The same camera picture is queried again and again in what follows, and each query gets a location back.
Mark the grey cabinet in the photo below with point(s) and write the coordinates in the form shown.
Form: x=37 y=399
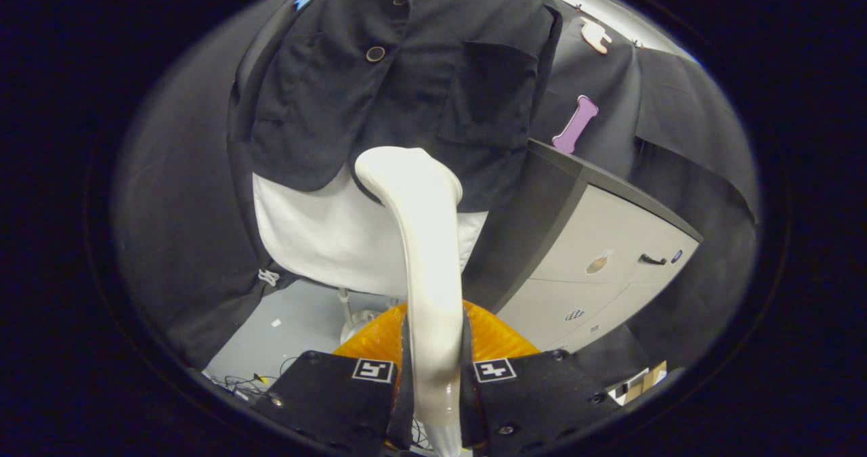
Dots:
x=609 y=240

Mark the black suit jacket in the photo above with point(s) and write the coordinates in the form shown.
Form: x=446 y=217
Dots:
x=420 y=91

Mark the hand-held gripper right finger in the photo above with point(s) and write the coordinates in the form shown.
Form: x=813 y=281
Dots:
x=535 y=396

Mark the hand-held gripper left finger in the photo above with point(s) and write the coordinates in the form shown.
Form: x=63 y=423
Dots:
x=325 y=396

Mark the cardboard box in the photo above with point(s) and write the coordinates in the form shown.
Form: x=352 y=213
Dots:
x=640 y=381

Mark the black backdrop cloth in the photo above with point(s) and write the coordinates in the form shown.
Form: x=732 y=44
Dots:
x=169 y=240

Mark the white steamer base with pole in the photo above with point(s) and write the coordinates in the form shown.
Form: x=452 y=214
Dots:
x=355 y=321

